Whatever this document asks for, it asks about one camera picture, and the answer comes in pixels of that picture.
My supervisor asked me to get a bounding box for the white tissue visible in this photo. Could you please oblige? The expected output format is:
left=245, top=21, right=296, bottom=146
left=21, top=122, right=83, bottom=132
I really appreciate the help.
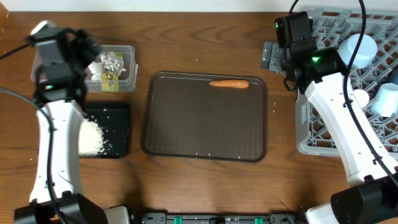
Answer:
left=88, top=62, right=126, bottom=80

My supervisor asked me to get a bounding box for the orange carrot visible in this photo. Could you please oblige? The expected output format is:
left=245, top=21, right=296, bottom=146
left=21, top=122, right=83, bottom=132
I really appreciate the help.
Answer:
left=209, top=80, right=249, bottom=89

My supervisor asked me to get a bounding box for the green snack wrapper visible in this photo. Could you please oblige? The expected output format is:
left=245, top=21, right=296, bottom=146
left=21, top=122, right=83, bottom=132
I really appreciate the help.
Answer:
left=100, top=52, right=125, bottom=92

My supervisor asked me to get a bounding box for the white rice pile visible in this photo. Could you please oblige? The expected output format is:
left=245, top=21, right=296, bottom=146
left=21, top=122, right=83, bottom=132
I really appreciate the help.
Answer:
left=78, top=118, right=107, bottom=157

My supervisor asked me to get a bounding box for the light blue bowl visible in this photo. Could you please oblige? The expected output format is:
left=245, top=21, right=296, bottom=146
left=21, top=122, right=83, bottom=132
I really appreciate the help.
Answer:
left=338, top=34, right=377, bottom=68

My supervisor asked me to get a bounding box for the white pink cup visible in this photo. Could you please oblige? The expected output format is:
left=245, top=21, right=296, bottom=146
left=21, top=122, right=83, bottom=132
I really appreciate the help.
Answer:
left=353, top=89, right=369, bottom=108

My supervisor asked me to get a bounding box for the light blue cup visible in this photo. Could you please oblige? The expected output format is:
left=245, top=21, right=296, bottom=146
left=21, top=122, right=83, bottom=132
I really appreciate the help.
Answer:
left=371, top=83, right=397, bottom=118

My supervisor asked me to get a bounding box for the dark blue plate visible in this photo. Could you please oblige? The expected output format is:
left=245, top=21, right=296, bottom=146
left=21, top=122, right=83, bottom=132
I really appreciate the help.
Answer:
left=388, top=69, right=398, bottom=85

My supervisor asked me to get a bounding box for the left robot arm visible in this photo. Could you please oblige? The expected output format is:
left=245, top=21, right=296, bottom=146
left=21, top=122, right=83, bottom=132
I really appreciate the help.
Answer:
left=14, top=27, right=108, bottom=223

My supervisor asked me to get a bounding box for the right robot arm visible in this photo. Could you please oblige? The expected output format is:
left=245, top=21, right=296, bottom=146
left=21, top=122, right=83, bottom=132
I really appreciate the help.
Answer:
left=261, top=42, right=397, bottom=223

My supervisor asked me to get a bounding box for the black waste tray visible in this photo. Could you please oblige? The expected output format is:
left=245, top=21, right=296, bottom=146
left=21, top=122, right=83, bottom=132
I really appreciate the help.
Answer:
left=81, top=101, right=131, bottom=159

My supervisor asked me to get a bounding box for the grey dishwasher rack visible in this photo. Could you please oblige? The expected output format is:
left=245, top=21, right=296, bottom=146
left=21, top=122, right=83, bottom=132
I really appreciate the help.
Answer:
left=295, top=8, right=397, bottom=157

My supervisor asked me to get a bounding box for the clear plastic bin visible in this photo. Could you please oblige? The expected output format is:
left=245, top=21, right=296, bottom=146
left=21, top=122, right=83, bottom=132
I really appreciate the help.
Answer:
left=30, top=45, right=139, bottom=93

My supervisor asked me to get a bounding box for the dark brown serving tray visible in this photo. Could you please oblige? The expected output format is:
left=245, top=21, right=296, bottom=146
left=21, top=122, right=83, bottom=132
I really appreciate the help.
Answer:
left=141, top=72, right=268, bottom=162

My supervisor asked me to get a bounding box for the left black cable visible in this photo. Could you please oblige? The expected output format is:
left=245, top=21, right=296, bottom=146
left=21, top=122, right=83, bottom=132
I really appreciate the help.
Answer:
left=0, top=43, right=68, bottom=224

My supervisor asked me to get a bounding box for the black cable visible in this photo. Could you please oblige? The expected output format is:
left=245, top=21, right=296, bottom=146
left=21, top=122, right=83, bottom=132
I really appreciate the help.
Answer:
left=287, top=0, right=398, bottom=187
left=0, top=43, right=68, bottom=224

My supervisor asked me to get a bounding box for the right black cable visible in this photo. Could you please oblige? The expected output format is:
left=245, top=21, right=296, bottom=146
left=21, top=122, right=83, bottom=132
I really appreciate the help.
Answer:
left=287, top=0, right=398, bottom=187

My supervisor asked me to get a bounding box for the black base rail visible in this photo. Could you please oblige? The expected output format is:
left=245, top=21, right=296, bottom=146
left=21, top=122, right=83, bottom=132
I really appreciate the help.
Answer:
left=137, top=212, right=307, bottom=224

